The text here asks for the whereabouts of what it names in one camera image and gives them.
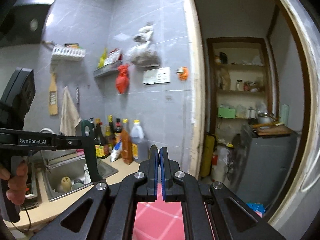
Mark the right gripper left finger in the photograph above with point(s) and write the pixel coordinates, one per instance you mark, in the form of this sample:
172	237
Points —
147	186

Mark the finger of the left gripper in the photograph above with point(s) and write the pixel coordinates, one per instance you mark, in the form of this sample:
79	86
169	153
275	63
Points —
88	144

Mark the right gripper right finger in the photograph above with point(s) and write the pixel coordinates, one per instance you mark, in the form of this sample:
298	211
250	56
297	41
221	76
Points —
172	191

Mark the left hand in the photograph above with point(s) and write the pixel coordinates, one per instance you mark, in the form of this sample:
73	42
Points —
17	184

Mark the dark soy sauce bottle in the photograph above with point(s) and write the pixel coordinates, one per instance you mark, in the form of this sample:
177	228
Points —
101	144

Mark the beige hanging towel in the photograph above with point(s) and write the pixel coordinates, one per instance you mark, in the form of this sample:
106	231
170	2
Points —
70	117

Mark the blue white snack bag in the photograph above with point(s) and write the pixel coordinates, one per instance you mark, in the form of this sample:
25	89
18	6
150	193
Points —
115	153

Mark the pink checked tablecloth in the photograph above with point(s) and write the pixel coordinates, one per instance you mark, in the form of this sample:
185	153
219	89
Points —
159	220

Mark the wooden grater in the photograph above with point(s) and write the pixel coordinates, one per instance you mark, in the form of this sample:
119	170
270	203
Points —
53	105

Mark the chrome faucet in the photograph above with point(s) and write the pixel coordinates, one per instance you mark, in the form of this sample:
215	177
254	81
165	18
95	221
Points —
47	130

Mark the steel sink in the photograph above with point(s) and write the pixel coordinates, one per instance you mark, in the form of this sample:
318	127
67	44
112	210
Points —
62	173

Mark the white drainer basket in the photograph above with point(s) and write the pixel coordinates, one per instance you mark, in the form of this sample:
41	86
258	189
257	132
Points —
87	178

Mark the orange sauce bottle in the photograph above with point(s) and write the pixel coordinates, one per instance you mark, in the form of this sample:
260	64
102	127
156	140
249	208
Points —
126	152

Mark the large vinegar jug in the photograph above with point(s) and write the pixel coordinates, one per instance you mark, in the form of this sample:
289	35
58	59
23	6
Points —
140	149

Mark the red plastic bag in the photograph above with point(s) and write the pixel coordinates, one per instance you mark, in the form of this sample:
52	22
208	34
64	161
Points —
122	80

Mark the green box on shelf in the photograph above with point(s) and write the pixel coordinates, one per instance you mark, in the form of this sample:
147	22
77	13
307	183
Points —
224	112

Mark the dark grey cabinet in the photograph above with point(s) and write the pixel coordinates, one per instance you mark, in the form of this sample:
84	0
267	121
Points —
259	166

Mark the clear bag of dried goods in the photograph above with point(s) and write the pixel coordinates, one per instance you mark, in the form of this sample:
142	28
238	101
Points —
144	53

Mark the steel pot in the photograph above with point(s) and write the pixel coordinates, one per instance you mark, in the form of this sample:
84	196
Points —
266	118

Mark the white wall rack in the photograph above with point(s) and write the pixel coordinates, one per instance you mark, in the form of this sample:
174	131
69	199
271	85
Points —
68	53

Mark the grey wall shelf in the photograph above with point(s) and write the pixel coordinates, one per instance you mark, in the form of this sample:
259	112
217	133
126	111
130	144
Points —
107	69

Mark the white wall socket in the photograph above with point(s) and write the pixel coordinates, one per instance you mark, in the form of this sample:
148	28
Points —
157	76

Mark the orange wall hook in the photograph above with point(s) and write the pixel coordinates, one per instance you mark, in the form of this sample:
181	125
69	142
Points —
182	73

